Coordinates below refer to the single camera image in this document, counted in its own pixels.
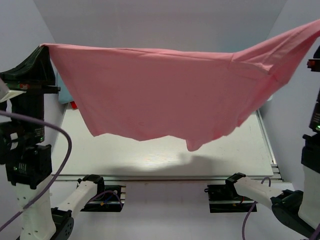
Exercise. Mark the aluminium table rail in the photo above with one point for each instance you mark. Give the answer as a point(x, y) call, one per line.
point(71, 178)

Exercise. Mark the pink t shirt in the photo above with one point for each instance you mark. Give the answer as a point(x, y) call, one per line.
point(149, 93)

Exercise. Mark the folded blue-grey t shirt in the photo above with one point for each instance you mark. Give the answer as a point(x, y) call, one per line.
point(64, 96)

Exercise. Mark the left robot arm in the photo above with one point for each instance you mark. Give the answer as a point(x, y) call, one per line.
point(28, 162)

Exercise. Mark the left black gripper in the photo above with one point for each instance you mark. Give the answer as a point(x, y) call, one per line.
point(31, 88)

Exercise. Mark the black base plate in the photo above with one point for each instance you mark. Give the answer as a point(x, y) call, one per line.
point(112, 201)
point(221, 200)

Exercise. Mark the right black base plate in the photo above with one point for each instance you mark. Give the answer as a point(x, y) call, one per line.
point(221, 200)

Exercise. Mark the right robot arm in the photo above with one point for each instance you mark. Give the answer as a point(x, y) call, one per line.
point(298, 210)

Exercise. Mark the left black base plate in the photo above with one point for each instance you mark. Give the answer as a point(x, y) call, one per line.
point(112, 201)

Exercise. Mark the folded red t shirt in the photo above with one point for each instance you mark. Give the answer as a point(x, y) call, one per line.
point(73, 105)

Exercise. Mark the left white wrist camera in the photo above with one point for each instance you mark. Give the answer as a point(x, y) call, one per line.
point(9, 89)

